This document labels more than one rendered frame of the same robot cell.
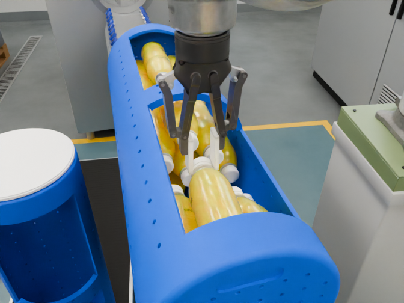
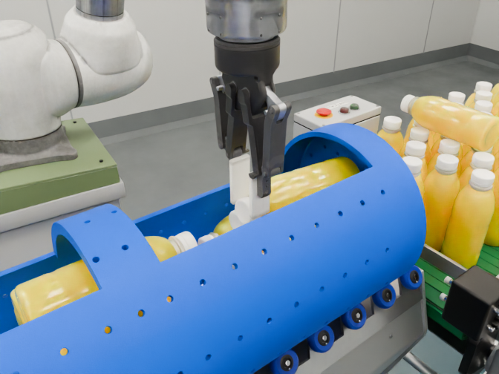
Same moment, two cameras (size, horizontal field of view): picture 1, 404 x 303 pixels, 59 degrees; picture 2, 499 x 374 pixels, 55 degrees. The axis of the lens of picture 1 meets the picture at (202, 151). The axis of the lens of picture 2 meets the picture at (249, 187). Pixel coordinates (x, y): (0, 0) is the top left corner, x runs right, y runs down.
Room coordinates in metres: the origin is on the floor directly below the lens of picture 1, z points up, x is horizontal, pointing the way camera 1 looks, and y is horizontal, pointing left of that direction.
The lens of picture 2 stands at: (0.69, 0.50, 1.55)
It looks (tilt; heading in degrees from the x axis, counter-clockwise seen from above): 32 degrees down; 247
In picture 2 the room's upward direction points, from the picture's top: straight up
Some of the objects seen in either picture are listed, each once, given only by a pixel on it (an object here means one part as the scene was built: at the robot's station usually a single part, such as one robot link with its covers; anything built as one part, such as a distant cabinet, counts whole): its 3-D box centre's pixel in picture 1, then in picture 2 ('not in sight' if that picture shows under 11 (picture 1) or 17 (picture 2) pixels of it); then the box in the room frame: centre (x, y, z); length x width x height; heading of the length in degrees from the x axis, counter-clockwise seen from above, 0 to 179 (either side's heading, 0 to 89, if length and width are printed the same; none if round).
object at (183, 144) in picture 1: (177, 140); (268, 181); (0.47, 0.04, 1.24); 0.03 x 0.01 x 0.05; 104
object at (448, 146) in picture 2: not in sight; (448, 148); (-0.03, -0.15, 1.10); 0.04 x 0.04 x 0.02
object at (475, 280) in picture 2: not in sight; (472, 303); (0.11, 0.11, 0.95); 0.10 x 0.07 x 0.10; 105
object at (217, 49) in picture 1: (202, 61); (247, 73); (0.48, 0.00, 1.37); 0.08 x 0.07 x 0.09; 104
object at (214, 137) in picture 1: (214, 148); (240, 179); (0.49, -0.02, 1.21); 0.03 x 0.01 x 0.07; 14
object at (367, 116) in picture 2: not in sight; (336, 128); (0.08, -0.41, 1.05); 0.20 x 0.10 x 0.10; 15
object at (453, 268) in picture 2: not in sight; (393, 232); (0.13, -0.09, 0.96); 0.40 x 0.01 x 0.03; 105
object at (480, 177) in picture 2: not in sight; (482, 179); (0.00, -0.03, 1.10); 0.04 x 0.04 x 0.02
